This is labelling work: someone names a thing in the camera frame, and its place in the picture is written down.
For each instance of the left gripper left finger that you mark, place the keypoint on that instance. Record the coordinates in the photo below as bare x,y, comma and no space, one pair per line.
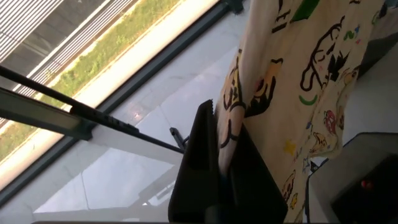
196,186

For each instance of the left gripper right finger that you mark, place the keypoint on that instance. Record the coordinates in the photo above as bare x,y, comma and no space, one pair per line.
255,193

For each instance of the cream printed garment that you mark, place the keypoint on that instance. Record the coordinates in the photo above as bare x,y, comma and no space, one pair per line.
295,77

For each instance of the black clothes rack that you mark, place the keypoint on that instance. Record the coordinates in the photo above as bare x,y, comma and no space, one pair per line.
102,118

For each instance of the window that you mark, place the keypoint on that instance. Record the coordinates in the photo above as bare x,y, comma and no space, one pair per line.
93,62

